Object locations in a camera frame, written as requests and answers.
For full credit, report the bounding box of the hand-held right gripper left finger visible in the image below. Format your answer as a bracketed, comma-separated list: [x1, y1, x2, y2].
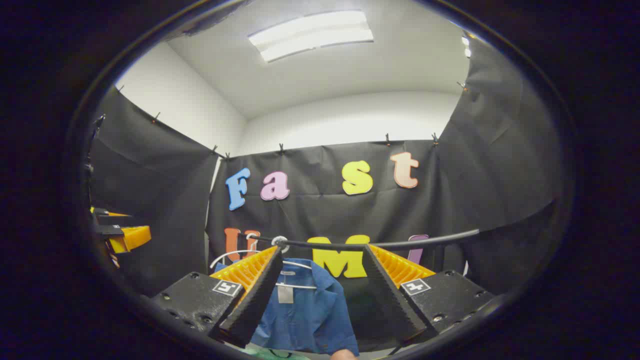
[149, 245, 285, 350]

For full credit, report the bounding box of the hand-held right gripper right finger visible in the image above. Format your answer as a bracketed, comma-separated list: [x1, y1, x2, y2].
[361, 244, 497, 347]

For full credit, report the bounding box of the green laundry hamper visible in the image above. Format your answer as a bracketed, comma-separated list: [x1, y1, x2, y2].
[239, 347, 312, 360]

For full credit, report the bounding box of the blue corduroy shirt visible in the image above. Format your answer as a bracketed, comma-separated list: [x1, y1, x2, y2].
[250, 257, 360, 357]

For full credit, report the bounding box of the white clothes hanger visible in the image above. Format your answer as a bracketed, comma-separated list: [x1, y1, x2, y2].
[274, 245, 319, 291]
[209, 233, 261, 271]

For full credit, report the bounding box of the black backdrop cloth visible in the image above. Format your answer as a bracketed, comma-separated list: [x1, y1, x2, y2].
[87, 35, 571, 353]

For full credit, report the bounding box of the black clothes rail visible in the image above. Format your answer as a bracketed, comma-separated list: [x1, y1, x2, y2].
[239, 229, 481, 251]

